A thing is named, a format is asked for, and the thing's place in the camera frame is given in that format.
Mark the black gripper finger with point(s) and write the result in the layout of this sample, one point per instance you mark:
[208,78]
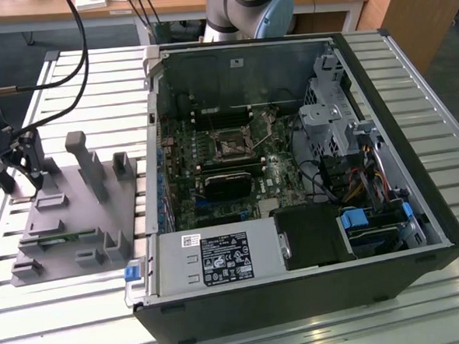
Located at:
[33,153]
[3,180]

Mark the CPU socket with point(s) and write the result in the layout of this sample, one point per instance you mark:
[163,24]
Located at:
[231,144]

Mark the grey plastic parts rack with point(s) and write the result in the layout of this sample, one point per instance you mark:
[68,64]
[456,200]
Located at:
[80,212]

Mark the green RAM stick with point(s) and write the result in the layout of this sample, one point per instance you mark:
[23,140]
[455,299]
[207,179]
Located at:
[71,237]

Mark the blue case latch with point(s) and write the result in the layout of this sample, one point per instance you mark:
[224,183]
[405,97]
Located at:
[131,273]

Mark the white cardboard box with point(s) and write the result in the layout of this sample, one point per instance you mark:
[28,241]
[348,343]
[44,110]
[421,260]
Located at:
[90,3]

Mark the silver power supply unit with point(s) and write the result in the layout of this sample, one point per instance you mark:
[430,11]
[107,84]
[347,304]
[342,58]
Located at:
[173,269]

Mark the black graphics card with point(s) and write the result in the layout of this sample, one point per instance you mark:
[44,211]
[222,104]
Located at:
[228,187]

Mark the RAM slot white clips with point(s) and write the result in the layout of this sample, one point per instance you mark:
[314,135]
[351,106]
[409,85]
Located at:
[234,118]
[233,166]
[233,107]

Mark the silver chipset heatsink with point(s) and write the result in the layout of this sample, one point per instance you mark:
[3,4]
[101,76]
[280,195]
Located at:
[268,208]

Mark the green motherboard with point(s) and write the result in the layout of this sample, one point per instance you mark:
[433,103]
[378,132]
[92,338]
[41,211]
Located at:
[284,168]

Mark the black open PC case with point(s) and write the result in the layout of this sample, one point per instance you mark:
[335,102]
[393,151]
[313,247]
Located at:
[261,314]

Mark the black plastic drive cover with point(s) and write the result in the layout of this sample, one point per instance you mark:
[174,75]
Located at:
[311,233]

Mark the silver metal drive cage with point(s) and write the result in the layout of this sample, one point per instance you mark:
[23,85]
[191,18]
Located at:
[327,119]

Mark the blue disk carrier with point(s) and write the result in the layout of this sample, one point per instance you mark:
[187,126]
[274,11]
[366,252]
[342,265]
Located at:
[353,219]

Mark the blue plastic drive latch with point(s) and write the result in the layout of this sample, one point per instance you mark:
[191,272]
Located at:
[407,211]

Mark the wooden cabinet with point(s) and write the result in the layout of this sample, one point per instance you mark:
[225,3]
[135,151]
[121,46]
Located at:
[418,12]

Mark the wooden desk white frame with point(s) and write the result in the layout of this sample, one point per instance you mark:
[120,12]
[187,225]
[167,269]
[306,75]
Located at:
[29,16]

